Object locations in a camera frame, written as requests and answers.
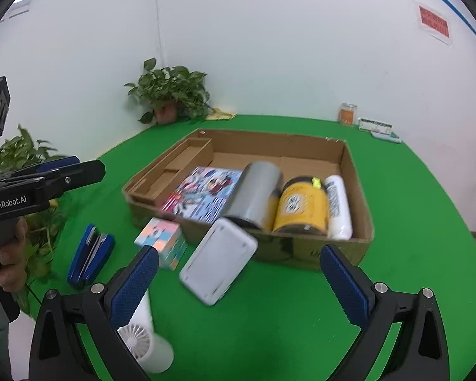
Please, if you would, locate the blue stapler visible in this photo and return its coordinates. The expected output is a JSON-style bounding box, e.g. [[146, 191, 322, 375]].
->
[[67, 224, 115, 290]]

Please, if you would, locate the white handheld fan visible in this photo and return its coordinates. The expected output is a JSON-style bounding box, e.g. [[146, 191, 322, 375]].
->
[[117, 291, 174, 374]]

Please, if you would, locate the pastel puzzle cube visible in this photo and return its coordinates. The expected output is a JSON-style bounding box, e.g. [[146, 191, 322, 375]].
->
[[134, 217, 187, 271]]

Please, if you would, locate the white rectangular device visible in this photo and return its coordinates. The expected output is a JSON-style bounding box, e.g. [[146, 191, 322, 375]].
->
[[180, 217, 259, 306]]

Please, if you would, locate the colourful board game box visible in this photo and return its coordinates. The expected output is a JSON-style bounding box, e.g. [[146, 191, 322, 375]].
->
[[161, 167, 242, 224]]

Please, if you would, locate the white printed tube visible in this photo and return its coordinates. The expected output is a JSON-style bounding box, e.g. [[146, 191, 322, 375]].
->
[[323, 175, 353, 241]]

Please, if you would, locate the yellow black jar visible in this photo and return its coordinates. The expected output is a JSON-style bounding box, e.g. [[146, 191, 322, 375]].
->
[[272, 176, 329, 236]]

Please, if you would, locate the silver cylindrical can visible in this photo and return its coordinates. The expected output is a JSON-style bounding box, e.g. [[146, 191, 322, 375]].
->
[[220, 161, 284, 232]]

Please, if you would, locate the person's left hand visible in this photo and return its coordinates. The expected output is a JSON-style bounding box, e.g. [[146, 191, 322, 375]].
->
[[0, 217, 28, 293]]

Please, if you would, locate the near leafy plant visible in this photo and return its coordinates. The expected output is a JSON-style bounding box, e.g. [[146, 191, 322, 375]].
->
[[0, 126, 67, 316]]

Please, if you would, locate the potted green plant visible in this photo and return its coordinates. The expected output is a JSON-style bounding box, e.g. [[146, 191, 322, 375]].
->
[[124, 58, 211, 126]]

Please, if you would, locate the yellow paper packet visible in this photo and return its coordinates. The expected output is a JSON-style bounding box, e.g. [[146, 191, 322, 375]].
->
[[205, 108, 236, 121]]

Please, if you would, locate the cardboard tray box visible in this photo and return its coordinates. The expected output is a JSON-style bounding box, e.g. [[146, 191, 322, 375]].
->
[[123, 129, 374, 269]]

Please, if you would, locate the teal flat booklet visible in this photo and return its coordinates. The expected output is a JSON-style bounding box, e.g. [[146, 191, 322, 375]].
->
[[371, 132, 402, 144]]

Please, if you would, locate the white flat box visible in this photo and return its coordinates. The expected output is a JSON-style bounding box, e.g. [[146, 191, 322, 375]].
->
[[358, 117, 392, 135]]

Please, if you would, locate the orange glass jar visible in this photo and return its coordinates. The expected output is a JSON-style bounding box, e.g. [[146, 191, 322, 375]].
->
[[338, 103, 358, 126]]

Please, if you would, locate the red wall notice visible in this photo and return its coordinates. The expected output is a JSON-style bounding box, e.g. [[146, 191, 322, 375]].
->
[[415, 3, 453, 46]]

